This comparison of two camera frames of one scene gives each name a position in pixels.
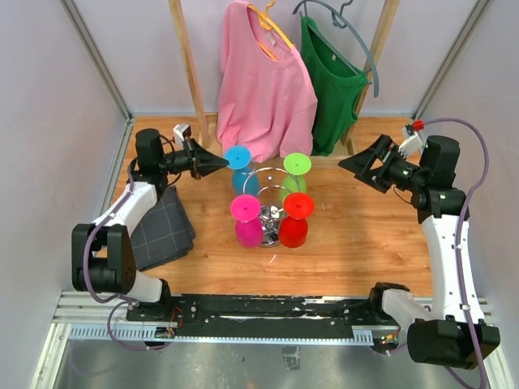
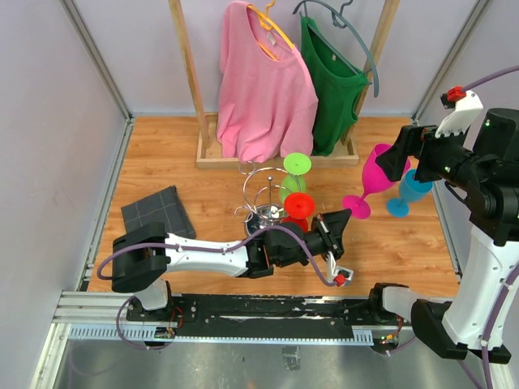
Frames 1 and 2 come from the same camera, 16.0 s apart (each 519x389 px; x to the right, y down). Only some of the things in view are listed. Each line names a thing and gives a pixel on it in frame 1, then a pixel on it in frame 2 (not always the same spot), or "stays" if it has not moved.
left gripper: x=201 y=162 → x=332 y=239
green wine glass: x=295 y=166 stays
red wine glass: x=293 y=228 stays
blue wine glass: x=245 y=181 → x=410 y=189
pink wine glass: x=246 y=209 → x=375 y=181
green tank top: x=334 y=84 stays
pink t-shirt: x=267 y=94 stays
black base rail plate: x=260 y=310 stays
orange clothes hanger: x=268 y=23 stays
